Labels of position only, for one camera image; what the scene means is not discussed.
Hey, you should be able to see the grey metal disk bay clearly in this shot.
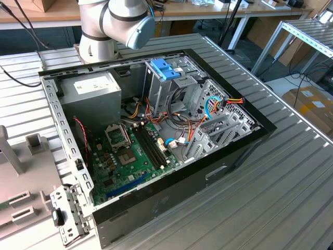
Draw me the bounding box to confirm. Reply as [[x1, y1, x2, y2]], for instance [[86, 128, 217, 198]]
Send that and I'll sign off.
[[182, 111, 261, 165]]

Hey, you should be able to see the black RAM slot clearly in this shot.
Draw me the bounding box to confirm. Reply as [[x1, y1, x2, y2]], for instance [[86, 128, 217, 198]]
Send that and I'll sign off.
[[142, 124, 169, 167], [135, 127, 161, 170]]

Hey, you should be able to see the grey metal drive cage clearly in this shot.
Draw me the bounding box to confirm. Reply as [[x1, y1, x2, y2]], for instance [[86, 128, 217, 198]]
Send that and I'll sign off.
[[142, 56, 206, 118]]

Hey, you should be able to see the thin metal locking lever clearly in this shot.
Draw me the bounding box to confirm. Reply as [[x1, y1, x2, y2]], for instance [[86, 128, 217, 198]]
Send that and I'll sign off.
[[123, 126, 131, 147]]

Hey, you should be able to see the green motherboard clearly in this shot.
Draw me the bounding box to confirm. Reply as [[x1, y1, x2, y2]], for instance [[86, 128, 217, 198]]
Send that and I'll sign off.
[[88, 122, 182, 206]]

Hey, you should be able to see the CPU socket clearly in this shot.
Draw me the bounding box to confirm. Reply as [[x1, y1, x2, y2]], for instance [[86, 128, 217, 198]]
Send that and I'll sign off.
[[116, 147, 138, 168]]

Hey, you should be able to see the blue plastic drive latch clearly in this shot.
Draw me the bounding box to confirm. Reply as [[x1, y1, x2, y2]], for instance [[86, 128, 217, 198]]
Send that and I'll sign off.
[[150, 59, 181, 81]]

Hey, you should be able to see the blue expansion slot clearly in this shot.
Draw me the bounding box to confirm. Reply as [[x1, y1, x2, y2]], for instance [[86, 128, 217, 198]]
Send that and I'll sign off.
[[106, 173, 149, 198]]

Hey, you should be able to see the black open PC case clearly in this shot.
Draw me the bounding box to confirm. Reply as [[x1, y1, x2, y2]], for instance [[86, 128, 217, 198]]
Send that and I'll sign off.
[[37, 48, 278, 249]]

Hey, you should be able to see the grey power supply box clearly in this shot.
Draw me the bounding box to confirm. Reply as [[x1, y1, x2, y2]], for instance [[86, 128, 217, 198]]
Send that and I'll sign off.
[[58, 71, 123, 133]]

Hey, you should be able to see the black case fan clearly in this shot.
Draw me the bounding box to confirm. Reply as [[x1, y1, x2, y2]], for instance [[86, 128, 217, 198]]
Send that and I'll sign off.
[[71, 117, 94, 172]]

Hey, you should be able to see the large brown cardboard box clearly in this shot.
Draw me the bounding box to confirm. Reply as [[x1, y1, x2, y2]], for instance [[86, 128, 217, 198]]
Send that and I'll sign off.
[[246, 15, 317, 67]]

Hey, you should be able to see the grey parts rack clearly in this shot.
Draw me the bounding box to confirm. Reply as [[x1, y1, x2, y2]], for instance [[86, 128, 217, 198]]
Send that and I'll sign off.
[[0, 124, 66, 244]]

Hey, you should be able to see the cardboard box yellow tape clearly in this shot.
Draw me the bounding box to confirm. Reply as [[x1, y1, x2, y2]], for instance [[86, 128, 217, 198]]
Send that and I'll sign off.
[[282, 87, 333, 136]]

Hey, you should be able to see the metal slat rack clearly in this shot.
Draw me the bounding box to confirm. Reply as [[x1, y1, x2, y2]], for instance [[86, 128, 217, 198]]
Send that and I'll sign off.
[[251, 18, 333, 76]]

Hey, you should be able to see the small brown cardboard box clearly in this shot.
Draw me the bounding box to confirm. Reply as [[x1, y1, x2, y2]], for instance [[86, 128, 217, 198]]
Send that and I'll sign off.
[[15, 0, 57, 13]]

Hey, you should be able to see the orange yellow wire bundle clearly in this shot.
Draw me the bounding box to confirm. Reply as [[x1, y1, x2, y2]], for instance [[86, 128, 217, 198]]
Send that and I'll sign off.
[[122, 97, 170, 127]]

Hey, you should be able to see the short blue data wire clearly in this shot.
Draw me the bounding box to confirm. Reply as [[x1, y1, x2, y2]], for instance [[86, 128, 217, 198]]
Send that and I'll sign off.
[[165, 137, 188, 149]]

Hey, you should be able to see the black wire loop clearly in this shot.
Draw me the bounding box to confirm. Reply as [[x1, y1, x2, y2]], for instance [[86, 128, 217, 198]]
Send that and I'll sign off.
[[167, 85, 203, 126]]

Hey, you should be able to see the long blue data wire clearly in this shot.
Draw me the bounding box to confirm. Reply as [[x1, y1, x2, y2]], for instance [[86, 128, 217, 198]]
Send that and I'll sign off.
[[204, 95, 225, 121]]

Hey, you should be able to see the metal socket cover frame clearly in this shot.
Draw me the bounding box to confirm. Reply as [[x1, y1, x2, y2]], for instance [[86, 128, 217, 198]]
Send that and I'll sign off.
[[104, 124, 131, 152]]

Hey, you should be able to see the red yellow power wire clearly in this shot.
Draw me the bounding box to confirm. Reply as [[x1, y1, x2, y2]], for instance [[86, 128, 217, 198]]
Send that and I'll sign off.
[[187, 96, 247, 141]]

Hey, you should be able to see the red black fan wire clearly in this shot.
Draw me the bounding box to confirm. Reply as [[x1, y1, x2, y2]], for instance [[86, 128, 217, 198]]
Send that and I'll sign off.
[[72, 117, 91, 159]]

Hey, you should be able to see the metal expansion bracket flap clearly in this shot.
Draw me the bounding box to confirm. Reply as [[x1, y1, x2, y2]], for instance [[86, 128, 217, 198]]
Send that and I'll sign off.
[[49, 183, 96, 247]]

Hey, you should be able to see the wooden desk white frame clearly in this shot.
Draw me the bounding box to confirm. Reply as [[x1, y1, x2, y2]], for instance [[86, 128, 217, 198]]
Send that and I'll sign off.
[[0, 0, 314, 50]]

